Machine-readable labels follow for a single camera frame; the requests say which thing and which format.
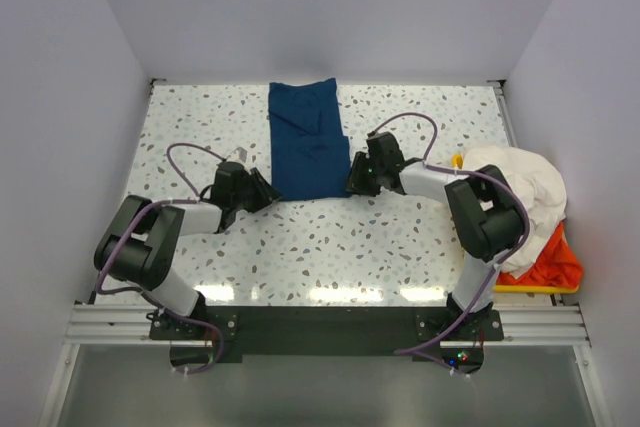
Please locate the orange t shirt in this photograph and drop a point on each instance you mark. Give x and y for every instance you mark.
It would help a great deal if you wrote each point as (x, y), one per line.
(557, 270)

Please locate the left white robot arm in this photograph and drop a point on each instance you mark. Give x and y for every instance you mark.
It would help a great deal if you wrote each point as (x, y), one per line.
(136, 252)

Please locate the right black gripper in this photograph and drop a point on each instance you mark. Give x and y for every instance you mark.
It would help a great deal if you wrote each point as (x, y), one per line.
(356, 184)

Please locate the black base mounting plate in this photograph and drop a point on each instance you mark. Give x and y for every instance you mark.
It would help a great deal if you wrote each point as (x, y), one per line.
(231, 333)

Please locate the blue t shirt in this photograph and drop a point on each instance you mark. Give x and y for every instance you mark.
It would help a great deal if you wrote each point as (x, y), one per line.
(310, 155)

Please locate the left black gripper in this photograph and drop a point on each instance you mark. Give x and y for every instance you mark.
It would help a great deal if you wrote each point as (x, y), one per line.
(264, 193)

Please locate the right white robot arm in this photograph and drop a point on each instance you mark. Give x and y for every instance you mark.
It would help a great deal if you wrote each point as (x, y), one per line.
(490, 221)

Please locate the white t shirt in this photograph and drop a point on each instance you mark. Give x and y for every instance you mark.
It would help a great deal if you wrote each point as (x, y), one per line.
(539, 186)

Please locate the yellow plastic bin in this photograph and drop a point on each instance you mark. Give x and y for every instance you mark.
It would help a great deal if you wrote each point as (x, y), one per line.
(545, 263)

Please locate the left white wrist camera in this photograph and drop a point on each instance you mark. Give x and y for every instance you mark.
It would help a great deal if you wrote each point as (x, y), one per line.
(238, 155)

